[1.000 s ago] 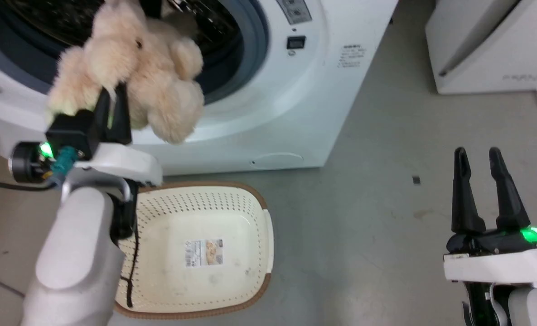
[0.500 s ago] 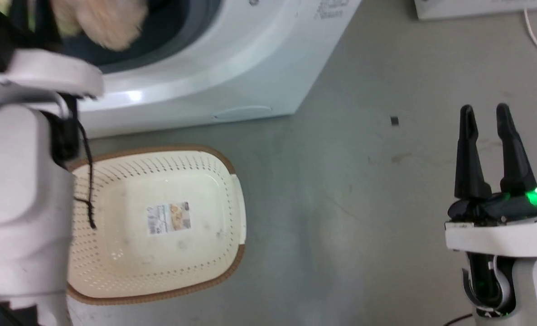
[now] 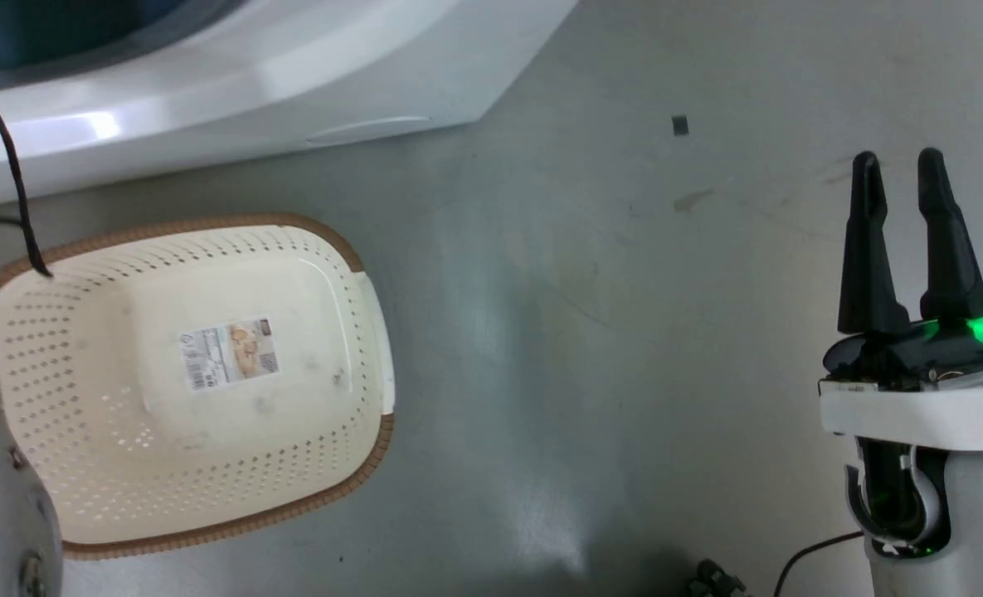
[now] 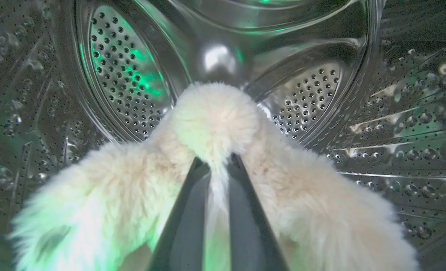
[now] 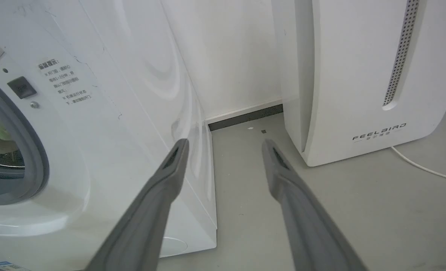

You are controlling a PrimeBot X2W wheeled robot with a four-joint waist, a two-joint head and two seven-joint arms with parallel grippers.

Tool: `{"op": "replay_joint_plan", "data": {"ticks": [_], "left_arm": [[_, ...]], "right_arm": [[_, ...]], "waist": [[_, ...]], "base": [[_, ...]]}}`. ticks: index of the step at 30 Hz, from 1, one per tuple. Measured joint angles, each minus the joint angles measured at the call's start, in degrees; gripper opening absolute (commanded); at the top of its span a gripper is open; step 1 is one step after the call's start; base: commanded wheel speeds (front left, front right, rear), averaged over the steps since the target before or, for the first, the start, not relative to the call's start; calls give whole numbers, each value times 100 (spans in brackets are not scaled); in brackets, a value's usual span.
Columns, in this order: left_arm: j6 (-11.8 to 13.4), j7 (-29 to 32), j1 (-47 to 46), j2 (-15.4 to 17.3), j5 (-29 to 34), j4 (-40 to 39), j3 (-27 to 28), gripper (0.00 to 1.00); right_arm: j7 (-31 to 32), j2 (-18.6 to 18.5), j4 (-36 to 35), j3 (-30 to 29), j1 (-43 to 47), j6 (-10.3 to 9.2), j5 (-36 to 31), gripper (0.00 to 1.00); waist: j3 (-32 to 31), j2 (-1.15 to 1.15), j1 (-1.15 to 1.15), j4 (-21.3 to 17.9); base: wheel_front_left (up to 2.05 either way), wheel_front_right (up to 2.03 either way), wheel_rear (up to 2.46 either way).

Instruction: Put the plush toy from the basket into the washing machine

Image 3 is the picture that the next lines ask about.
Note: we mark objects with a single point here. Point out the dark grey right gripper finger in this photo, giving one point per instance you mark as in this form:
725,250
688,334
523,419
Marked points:
951,257
868,265

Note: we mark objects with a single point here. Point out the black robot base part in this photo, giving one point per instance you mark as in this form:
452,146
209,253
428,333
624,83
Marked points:
715,580

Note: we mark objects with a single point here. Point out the small dark floor tape piece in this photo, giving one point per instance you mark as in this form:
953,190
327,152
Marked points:
680,125

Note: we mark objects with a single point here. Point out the white washing machine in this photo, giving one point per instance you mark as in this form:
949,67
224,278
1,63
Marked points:
234,75

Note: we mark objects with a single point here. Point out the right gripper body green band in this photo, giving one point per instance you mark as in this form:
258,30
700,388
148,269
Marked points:
922,406

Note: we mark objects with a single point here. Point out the cream perforated laundry basket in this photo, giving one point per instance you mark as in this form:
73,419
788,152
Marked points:
309,398

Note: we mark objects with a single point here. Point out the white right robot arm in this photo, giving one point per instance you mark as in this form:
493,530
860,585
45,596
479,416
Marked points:
972,522

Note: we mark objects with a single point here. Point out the printed paper basket label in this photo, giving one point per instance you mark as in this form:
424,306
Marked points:
230,354

